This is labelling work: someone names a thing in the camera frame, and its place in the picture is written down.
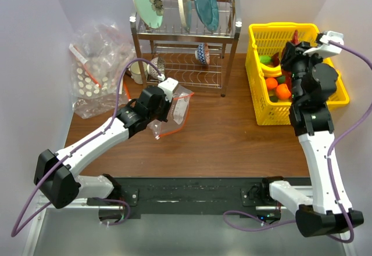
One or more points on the metal dish rack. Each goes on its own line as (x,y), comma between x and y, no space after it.
(177,47)

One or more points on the red toy lobster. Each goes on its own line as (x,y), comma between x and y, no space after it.
(275,59)

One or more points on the teal blue plate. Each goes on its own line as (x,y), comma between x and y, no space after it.
(208,13)

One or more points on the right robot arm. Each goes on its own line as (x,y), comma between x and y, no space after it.
(329,211)

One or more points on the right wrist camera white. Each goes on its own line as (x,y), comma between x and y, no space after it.
(325,44)

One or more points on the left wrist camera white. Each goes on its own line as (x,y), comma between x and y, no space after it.
(168,86)

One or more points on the green toy lime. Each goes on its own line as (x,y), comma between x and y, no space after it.
(265,59)

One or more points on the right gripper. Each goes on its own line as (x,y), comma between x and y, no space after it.
(294,53)

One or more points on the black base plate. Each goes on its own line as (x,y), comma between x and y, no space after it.
(196,196)

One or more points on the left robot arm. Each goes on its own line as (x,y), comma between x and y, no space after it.
(58,174)

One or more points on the mint green floral plate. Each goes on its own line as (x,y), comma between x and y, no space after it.
(150,11)

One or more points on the pile of clear zip bags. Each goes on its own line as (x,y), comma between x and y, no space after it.
(100,52)

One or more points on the green toy avocado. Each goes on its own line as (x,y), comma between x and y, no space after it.
(281,79)

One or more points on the yellow plastic basket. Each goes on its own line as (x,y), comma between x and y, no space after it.
(306,112)

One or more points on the cream enamel mug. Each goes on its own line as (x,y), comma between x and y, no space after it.
(135,72)

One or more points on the toy orange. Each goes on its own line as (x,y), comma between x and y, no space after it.
(283,92)
(271,83)

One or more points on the toy banana bunch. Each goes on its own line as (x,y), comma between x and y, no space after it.
(270,71)

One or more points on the blue patterned bowl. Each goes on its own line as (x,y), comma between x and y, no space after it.
(202,54)

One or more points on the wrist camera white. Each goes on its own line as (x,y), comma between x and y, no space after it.
(325,44)
(168,86)

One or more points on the clear zip bag orange zipper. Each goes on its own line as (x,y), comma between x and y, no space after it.
(177,115)

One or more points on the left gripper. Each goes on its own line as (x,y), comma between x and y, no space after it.
(167,106)

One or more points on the grey patterned bowl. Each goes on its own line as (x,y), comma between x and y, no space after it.
(158,65)

